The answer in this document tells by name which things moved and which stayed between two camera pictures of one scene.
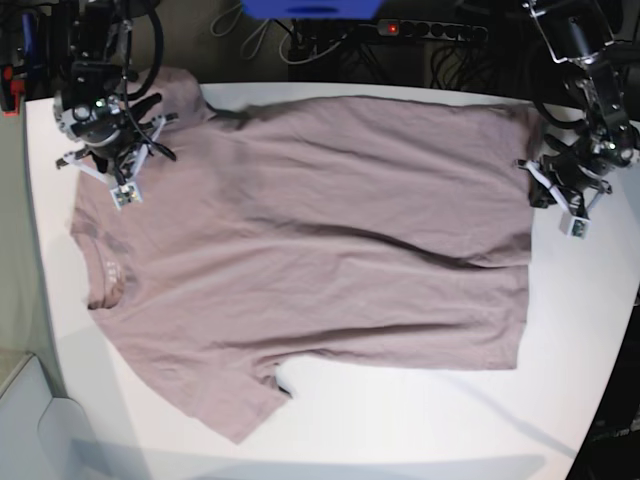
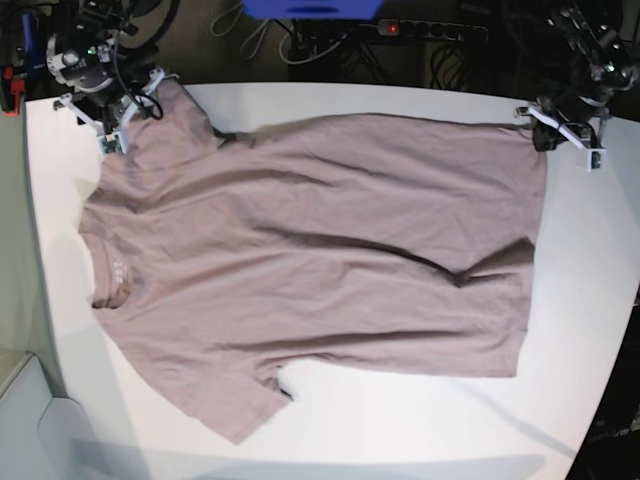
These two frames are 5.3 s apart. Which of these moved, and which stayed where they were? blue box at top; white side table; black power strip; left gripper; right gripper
Moved: left gripper; right gripper
Stayed: white side table; black power strip; blue box at top
